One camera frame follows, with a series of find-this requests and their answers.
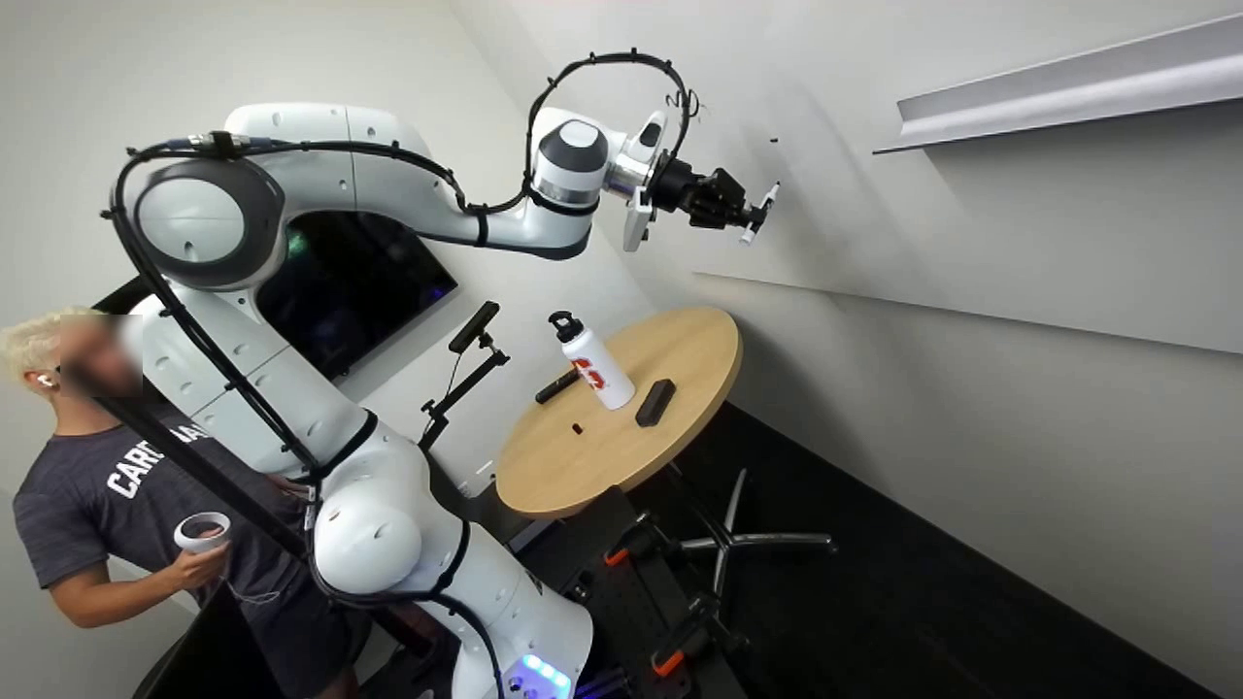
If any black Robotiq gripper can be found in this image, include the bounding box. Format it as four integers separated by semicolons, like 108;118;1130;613
648;157;775;244

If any white black whiteboard marker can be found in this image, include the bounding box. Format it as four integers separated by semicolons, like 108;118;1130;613
744;178;783;250

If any white ring VR controller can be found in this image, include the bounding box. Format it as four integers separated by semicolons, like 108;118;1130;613
170;508;235;561

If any person's right forearm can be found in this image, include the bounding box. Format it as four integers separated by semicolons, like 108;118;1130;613
49;561;196;632

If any black whiteboard eraser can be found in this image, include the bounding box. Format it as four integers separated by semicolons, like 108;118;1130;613
631;376;678;430

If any large white whiteboard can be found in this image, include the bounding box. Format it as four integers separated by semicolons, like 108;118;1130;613
501;0;1243;363

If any person's right hand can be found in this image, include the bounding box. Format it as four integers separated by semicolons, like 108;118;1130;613
165;542;235;604

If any white water bottle black lid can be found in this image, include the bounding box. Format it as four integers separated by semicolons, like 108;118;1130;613
542;309;640;416

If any silver star table base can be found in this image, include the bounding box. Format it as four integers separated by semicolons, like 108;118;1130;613
671;463;841;604

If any orange black bar clamp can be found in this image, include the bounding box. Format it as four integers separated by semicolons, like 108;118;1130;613
646;617;716;683
598;508;657;574

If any black monitor screen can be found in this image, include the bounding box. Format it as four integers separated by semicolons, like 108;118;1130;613
252;210;463;384

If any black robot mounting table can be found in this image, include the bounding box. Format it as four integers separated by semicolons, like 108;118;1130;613
507;481;762;699

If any person in grey t-shirt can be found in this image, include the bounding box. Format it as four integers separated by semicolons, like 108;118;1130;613
0;309;379;699

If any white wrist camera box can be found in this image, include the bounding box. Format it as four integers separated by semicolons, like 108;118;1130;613
616;190;657;257

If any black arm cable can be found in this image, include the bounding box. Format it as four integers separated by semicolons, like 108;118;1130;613
100;46;704;699

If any black stereo camera bar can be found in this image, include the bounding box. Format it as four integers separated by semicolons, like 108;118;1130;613
530;366;582;407

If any black camera on stand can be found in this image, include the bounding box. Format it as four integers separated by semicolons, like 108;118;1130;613
416;301;516;451

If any white wall shelf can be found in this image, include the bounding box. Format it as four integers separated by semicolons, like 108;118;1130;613
870;11;1243;158

